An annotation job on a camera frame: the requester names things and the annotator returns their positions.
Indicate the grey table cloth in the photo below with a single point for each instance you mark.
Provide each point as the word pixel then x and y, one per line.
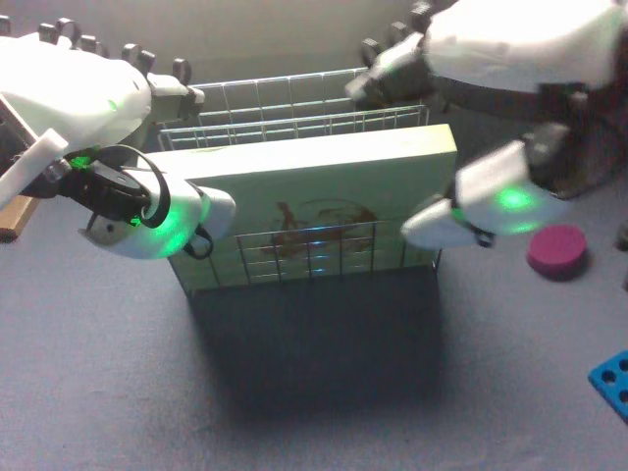
pixel 122 368

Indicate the pink round disc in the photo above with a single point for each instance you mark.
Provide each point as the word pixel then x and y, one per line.
pixel 557 250

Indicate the blue block with holes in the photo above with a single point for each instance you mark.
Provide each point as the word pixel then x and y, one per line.
pixel 613 382

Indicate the light wooden block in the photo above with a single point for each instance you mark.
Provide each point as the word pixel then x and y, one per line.
pixel 12 221

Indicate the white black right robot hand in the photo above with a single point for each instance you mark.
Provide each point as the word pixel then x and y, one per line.
pixel 515 39

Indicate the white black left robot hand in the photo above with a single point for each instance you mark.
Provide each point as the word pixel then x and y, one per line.
pixel 73 88

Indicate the pale green book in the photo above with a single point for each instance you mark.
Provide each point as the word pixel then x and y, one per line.
pixel 319 172

